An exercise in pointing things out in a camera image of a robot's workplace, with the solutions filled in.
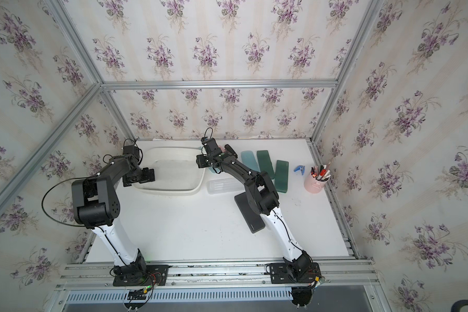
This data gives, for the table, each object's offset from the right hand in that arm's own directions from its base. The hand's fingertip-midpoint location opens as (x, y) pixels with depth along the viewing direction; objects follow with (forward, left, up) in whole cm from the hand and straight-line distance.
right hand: (202, 160), depth 101 cm
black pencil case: (-30, -27, -4) cm, 41 cm away
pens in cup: (-9, -60, +2) cm, 61 cm away
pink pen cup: (-15, -56, -1) cm, 58 cm away
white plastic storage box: (-3, +15, -6) cm, 16 cm away
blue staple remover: (0, -53, -6) cm, 54 cm away
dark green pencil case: (+5, -35, -8) cm, 36 cm away
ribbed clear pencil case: (-12, -13, -5) cm, 18 cm away
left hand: (-12, +29, -3) cm, 31 cm away
